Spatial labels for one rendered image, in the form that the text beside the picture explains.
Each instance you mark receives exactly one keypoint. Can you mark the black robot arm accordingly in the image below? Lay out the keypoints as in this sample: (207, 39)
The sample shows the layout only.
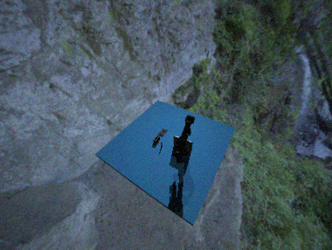
(181, 140)

